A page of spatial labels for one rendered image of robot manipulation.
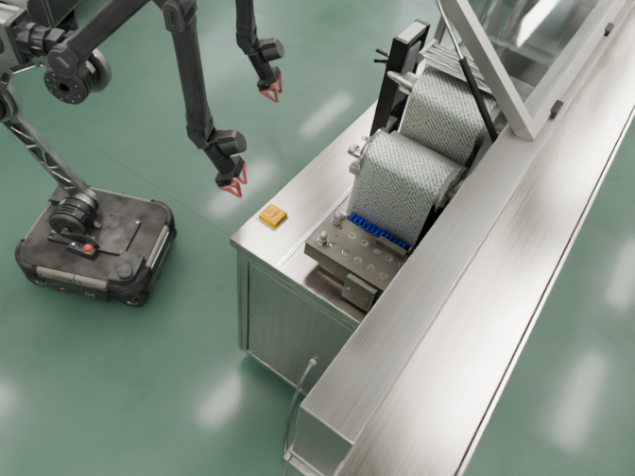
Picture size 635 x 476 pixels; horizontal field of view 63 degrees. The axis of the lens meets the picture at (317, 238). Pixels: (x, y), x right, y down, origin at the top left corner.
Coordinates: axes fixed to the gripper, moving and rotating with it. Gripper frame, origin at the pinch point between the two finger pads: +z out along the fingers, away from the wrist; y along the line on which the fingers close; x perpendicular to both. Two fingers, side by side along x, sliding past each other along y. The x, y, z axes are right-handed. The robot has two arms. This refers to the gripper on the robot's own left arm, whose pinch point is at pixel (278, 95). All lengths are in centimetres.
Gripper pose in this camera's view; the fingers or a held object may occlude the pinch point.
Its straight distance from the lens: 205.1
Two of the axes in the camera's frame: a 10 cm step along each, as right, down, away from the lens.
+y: 1.8, -7.7, 6.1
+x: -9.0, 1.1, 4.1
